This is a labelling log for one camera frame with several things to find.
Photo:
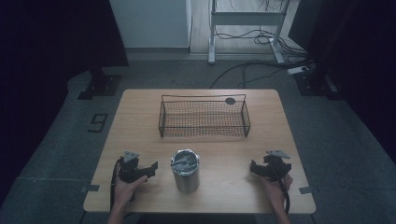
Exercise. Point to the black stand base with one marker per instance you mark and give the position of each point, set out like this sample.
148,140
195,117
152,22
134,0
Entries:
314,84
101,85

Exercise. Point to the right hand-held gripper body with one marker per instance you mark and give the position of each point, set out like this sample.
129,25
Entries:
275,166

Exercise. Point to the stainless steel tumbler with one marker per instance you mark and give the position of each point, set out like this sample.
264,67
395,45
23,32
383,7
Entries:
186,182

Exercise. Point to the black curtain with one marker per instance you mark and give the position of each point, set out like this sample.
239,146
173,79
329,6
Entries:
358,46
46,46

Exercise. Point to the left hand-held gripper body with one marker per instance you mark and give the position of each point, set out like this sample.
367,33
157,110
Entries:
130,169

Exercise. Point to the person's left hand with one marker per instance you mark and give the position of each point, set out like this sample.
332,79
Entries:
126,191

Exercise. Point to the white metal desk frame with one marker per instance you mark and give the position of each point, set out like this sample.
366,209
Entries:
246,18

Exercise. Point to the black round table cap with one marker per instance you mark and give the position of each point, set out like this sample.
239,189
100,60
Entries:
230,100

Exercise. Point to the grey tape strip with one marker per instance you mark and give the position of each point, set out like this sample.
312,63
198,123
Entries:
305,190
91,188

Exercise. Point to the grey items in tumbler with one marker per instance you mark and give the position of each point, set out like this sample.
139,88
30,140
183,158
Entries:
184,162

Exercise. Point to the person's right hand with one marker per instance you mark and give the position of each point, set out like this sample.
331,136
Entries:
275,190

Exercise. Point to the white power strip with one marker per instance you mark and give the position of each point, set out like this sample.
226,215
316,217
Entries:
297,70

